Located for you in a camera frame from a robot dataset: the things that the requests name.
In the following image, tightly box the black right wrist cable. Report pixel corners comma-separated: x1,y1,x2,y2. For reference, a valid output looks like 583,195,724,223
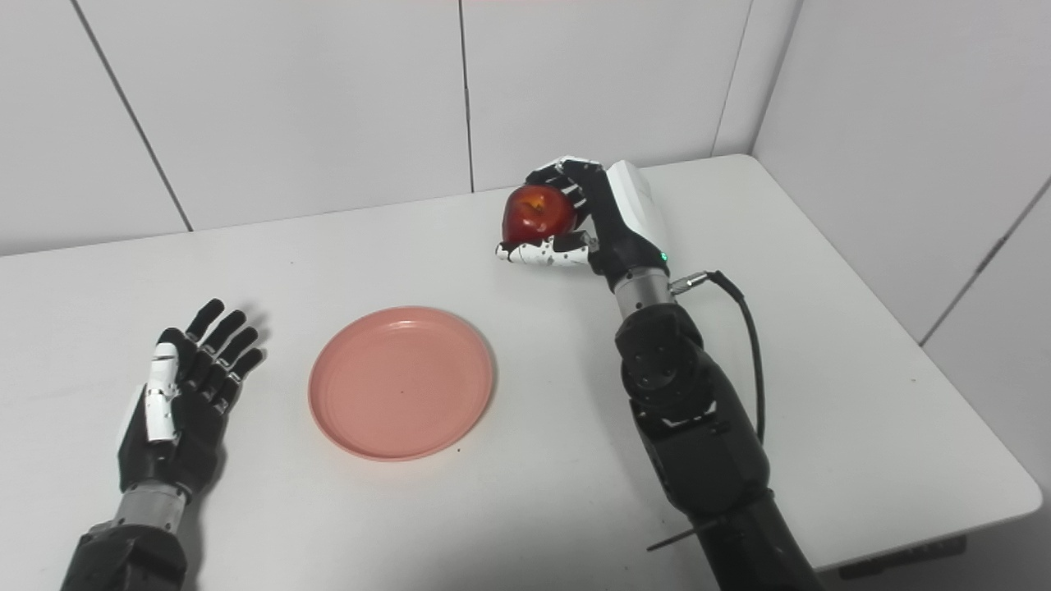
669,270,767,446

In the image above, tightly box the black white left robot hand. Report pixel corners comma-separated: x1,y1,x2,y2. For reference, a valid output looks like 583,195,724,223
117,299,265,502

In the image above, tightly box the pink round plate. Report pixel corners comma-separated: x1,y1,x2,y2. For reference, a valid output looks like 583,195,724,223
308,306,495,462

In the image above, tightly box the red apple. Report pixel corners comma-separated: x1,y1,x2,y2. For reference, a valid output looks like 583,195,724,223
502,185,577,247

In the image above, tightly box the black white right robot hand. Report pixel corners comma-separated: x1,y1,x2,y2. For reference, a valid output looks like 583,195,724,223
495,158,670,292

